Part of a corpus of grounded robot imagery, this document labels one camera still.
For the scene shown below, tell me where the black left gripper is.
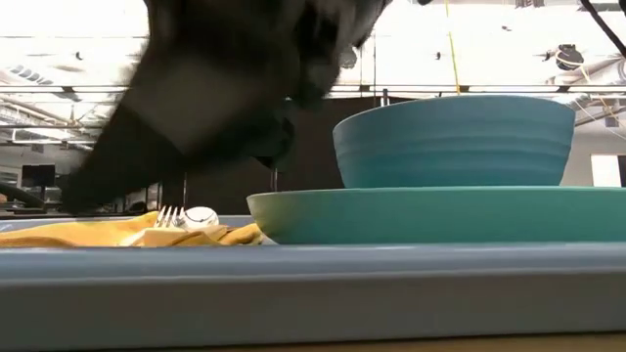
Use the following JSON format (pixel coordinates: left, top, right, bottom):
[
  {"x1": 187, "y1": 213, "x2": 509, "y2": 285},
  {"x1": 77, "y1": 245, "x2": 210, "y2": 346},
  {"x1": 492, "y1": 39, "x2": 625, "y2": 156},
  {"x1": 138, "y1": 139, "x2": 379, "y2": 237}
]
[{"x1": 61, "y1": 46, "x2": 299, "y2": 217}]

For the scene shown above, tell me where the yellow cloth napkin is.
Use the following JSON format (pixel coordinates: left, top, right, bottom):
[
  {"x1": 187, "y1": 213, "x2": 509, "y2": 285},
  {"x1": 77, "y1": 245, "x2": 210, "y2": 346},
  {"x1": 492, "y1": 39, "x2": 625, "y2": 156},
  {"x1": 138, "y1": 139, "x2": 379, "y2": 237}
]
[{"x1": 0, "y1": 209, "x2": 265, "y2": 248}]

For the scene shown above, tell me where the fork with orange handle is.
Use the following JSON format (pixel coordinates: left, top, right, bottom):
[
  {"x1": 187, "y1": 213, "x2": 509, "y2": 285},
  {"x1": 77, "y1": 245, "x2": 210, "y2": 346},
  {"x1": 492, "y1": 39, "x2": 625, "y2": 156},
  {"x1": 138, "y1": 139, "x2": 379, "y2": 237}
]
[{"x1": 154, "y1": 204, "x2": 187, "y2": 229}]

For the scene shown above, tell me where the knife with pale yellow handle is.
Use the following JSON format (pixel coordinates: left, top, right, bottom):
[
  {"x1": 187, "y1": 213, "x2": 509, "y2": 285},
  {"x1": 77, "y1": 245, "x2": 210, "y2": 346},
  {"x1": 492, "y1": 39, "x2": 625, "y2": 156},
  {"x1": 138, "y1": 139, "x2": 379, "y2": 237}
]
[{"x1": 119, "y1": 226, "x2": 197, "y2": 247}]

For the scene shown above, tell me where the spoon with orange handle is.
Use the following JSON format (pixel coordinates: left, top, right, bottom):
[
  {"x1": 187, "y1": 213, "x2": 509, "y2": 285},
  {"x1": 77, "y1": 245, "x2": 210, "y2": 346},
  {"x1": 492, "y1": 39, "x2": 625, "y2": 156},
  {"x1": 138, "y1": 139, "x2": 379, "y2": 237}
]
[{"x1": 181, "y1": 205, "x2": 220, "y2": 231}]

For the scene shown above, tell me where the blue plastic tray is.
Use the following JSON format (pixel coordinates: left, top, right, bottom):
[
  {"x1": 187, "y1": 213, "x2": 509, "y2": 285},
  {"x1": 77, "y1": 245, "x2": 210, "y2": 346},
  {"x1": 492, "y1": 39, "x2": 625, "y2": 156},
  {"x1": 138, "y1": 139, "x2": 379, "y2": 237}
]
[{"x1": 0, "y1": 214, "x2": 626, "y2": 351}]

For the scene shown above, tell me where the teal plate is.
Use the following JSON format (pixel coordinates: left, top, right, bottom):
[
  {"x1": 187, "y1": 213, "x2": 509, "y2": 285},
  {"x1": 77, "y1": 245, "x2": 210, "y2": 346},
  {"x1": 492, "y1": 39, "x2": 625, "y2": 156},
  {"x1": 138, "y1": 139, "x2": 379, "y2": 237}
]
[{"x1": 246, "y1": 185, "x2": 626, "y2": 245}]

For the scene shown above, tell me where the blue ribbed bowl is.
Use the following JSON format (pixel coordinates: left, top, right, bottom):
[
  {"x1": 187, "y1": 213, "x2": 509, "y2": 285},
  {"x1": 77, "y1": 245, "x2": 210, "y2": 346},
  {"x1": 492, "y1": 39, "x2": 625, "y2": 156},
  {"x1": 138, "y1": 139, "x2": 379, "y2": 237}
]
[{"x1": 332, "y1": 94, "x2": 577, "y2": 190}]

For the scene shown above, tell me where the dark computer monitor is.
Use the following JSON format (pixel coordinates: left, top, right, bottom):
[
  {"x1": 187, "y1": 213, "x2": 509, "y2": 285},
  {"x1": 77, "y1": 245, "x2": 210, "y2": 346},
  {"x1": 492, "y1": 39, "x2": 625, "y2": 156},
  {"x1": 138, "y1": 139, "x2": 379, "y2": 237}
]
[{"x1": 21, "y1": 164, "x2": 57, "y2": 189}]

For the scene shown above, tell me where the black ceiling cord reel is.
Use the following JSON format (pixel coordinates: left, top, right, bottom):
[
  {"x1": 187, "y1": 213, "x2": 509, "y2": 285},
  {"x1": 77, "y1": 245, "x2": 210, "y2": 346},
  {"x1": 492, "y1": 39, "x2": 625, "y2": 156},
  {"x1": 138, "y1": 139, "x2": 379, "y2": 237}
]
[
  {"x1": 555, "y1": 43, "x2": 586, "y2": 72},
  {"x1": 340, "y1": 44, "x2": 359, "y2": 70}
]

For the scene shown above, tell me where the long yellow cable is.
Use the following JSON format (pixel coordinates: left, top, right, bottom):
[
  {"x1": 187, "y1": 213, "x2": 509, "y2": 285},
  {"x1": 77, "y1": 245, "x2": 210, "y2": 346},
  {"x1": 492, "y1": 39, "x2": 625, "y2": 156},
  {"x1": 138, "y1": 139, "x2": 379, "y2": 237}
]
[{"x1": 443, "y1": 0, "x2": 462, "y2": 97}]

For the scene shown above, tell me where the thin yellow cord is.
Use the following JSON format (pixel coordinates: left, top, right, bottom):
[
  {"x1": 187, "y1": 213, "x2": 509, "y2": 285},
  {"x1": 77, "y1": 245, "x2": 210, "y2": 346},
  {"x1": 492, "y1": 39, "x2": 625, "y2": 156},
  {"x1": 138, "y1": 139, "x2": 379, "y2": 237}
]
[{"x1": 555, "y1": 51, "x2": 626, "y2": 129}]

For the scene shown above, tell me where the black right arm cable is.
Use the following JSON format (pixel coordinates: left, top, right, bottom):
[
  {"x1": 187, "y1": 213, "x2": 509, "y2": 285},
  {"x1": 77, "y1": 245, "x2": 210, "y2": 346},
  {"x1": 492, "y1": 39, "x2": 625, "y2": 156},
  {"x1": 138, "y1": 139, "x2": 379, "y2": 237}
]
[{"x1": 579, "y1": 0, "x2": 626, "y2": 59}]

